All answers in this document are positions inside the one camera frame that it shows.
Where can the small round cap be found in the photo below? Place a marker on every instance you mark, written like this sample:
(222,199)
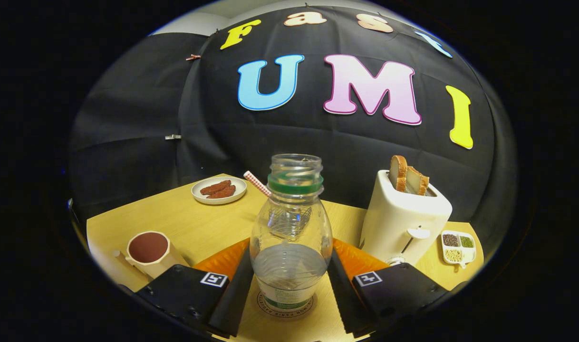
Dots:
(395,260)

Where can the red sausage slice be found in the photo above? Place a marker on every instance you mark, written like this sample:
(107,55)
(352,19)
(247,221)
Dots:
(213,187)
(224,193)

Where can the red checked straw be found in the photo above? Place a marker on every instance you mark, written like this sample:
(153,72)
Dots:
(257,183)

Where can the toast bread slice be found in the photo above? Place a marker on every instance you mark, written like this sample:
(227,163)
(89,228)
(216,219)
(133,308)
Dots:
(417,183)
(398,173)

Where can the clear plastic juice bottle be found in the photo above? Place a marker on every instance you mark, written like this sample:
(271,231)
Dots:
(292,237)

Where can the white toaster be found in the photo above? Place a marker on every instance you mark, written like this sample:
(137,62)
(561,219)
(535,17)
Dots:
(399,218)

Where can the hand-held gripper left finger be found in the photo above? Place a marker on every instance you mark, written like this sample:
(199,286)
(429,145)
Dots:
(232,304)

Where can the silver cloth clip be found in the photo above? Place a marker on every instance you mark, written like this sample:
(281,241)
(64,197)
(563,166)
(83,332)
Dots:
(173,137)

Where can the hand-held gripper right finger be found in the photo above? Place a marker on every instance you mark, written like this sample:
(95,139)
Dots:
(342,299)

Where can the wooden table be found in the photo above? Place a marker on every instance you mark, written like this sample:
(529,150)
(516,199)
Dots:
(199,223)

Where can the black backdrop cloth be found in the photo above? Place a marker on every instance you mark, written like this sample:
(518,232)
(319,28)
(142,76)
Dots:
(318,142)

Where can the small white plate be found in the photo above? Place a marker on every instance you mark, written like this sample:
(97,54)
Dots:
(237,194)

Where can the copper cloth clip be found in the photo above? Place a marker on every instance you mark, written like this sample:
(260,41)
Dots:
(193,57)

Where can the round cork coaster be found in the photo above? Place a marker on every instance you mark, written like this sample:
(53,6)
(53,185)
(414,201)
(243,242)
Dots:
(262,304)

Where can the white divided seed dish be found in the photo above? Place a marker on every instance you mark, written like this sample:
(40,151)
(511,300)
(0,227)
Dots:
(458,249)

